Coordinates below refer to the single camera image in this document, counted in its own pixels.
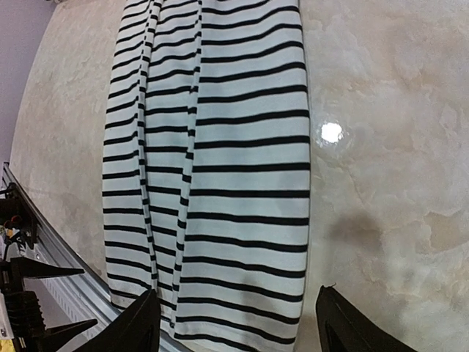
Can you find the aluminium front rail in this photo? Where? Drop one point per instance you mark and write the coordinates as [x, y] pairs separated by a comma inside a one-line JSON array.
[[82, 296]]

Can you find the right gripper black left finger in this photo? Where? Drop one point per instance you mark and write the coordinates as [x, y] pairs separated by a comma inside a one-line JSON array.
[[135, 329]]

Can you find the black white striped tank top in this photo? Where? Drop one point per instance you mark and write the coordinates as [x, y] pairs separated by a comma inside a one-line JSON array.
[[206, 169]]

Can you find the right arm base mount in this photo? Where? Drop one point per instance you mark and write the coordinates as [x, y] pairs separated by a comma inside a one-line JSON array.
[[21, 315]]

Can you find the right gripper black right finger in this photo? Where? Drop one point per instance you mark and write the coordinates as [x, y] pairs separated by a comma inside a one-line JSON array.
[[342, 327]]

